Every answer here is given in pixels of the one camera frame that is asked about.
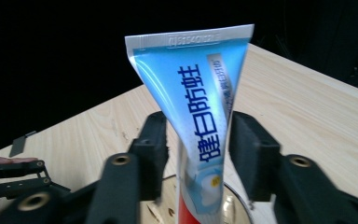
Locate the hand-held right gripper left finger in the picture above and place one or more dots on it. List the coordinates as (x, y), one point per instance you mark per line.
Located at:
(127, 186)

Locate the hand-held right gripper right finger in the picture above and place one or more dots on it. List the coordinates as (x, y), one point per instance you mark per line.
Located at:
(292, 186)

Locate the blue and red toothpaste tube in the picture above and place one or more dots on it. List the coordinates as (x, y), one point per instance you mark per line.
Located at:
(192, 93)

